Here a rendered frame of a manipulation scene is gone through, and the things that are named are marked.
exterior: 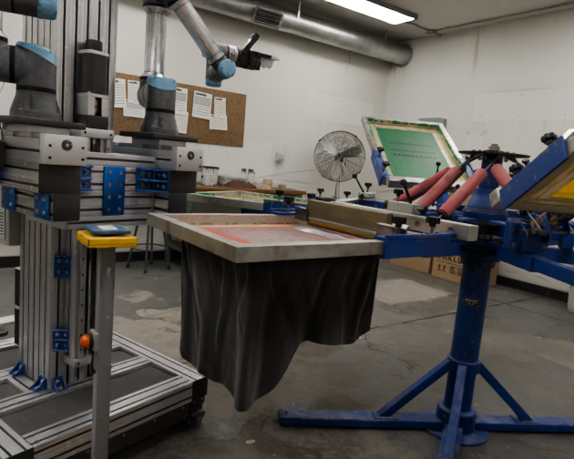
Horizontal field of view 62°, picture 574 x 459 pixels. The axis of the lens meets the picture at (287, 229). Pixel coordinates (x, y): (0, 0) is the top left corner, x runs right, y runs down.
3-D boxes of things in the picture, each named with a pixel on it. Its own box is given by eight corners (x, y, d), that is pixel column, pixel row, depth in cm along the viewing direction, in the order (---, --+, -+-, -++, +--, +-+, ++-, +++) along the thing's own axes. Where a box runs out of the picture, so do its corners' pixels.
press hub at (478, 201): (466, 462, 205) (513, 140, 186) (395, 418, 236) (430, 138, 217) (514, 437, 227) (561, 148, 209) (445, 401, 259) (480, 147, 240)
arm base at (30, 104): (0, 116, 156) (1, 84, 154) (47, 121, 168) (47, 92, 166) (23, 117, 147) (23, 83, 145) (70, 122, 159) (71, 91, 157)
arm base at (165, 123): (132, 131, 195) (133, 107, 194) (162, 135, 207) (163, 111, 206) (156, 133, 186) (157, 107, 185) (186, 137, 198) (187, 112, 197)
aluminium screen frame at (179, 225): (235, 263, 110) (237, 247, 110) (146, 224, 157) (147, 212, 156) (446, 250, 156) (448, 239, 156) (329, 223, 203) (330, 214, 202)
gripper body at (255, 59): (254, 70, 231) (230, 66, 225) (257, 51, 228) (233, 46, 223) (261, 70, 224) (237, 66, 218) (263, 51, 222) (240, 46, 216)
